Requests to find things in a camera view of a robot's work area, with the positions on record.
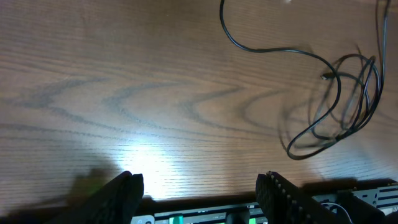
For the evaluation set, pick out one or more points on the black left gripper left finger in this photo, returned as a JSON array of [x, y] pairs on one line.
[[115, 202]]

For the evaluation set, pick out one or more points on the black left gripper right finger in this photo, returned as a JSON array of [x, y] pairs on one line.
[[283, 202]]

